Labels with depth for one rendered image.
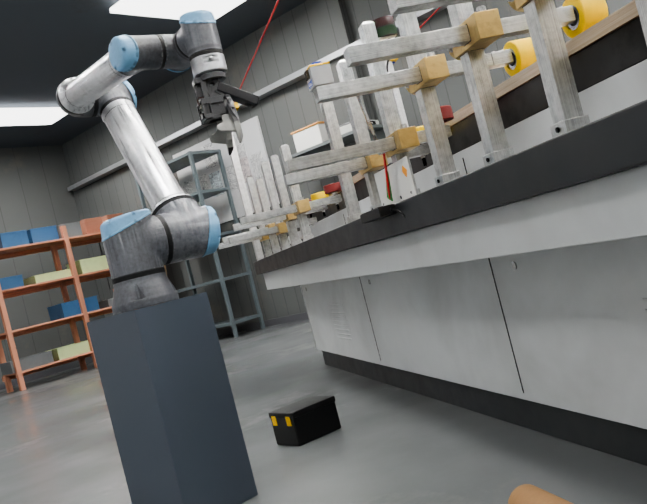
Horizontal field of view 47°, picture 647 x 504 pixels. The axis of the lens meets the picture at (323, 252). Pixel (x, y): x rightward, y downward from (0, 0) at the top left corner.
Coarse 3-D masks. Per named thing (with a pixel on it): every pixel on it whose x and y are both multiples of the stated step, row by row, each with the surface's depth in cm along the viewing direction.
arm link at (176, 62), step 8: (176, 32) 197; (168, 40) 197; (176, 40) 196; (168, 48) 197; (176, 48) 197; (168, 56) 197; (176, 56) 199; (184, 56) 198; (168, 64) 199; (176, 64) 200; (184, 64) 202; (176, 72) 207
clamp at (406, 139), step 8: (408, 128) 184; (392, 136) 188; (400, 136) 184; (408, 136) 184; (416, 136) 185; (400, 144) 184; (408, 144) 184; (416, 144) 185; (392, 152) 190; (400, 152) 190
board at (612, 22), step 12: (624, 12) 130; (636, 12) 127; (600, 24) 136; (612, 24) 133; (624, 24) 131; (576, 36) 144; (588, 36) 140; (600, 36) 137; (576, 48) 145; (528, 72) 162; (504, 84) 173; (516, 84) 168; (468, 108) 192; (456, 120) 200; (360, 180) 293
